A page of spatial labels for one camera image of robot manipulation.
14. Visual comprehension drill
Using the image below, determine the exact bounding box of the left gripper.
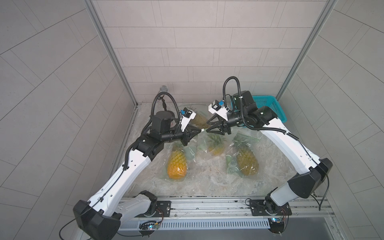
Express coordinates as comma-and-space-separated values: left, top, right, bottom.
159, 124, 201, 147

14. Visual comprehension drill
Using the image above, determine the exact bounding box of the zip-top bag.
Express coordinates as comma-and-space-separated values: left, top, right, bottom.
160, 139, 198, 182
182, 104, 210, 129
226, 132, 259, 178
197, 132, 228, 160

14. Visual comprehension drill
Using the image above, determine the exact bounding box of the orange pineapple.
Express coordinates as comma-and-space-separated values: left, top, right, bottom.
207, 134, 226, 156

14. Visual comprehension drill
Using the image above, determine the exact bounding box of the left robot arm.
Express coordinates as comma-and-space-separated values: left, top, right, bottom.
73, 108, 201, 240

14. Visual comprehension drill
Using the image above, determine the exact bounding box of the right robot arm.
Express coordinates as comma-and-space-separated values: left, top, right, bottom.
207, 91, 333, 215

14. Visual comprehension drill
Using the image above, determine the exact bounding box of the back green pineapple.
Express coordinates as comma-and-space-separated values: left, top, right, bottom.
191, 112, 210, 129

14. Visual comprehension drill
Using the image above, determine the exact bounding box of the green pineapple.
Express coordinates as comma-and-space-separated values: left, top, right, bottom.
233, 138, 259, 176
191, 112, 210, 129

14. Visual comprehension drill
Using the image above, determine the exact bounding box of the left yellow pineapple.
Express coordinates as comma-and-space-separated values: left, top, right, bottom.
167, 144, 188, 180

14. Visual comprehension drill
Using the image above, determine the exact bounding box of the right green pineapple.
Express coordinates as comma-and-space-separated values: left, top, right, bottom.
233, 138, 259, 176

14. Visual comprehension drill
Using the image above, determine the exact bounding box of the black microphone stand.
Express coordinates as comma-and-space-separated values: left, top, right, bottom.
160, 95, 167, 111

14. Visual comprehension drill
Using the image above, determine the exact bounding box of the teal plastic basket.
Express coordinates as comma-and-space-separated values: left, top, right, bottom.
253, 96, 287, 123

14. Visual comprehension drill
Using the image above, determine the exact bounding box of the left circuit board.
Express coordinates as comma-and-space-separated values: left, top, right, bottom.
139, 221, 162, 231

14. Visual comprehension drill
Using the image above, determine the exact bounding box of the circuit board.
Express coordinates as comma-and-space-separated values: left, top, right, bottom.
139, 221, 162, 231
268, 218, 286, 235

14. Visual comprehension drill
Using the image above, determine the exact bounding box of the right circuit board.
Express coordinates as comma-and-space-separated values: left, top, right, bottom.
268, 218, 286, 235

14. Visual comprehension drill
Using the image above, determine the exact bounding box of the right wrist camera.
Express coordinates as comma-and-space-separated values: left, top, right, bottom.
208, 100, 229, 121

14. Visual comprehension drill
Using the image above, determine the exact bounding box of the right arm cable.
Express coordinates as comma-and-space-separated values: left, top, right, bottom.
222, 76, 301, 142

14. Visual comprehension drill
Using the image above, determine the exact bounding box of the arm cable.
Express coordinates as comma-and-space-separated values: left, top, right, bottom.
140, 91, 182, 136
222, 76, 301, 142

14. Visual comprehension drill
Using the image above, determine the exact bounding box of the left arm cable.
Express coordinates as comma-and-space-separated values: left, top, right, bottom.
140, 91, 182, 136

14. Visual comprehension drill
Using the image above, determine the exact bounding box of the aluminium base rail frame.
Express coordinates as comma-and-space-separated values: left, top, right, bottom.
114, 197, 346, 240

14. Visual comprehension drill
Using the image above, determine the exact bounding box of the right aluminium corner post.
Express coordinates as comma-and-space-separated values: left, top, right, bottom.
276, 0, 338, 102

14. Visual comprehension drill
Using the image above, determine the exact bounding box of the aluminium corner post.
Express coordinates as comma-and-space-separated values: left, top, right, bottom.
276, 0, 338, 102
84, 0, 139, 108

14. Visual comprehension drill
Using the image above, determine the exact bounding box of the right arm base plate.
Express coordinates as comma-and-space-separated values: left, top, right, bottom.
245, 199, 292, 217

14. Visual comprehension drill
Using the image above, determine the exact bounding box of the left aluminium corner post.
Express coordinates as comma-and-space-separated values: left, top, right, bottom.
84, 0, 139, 108

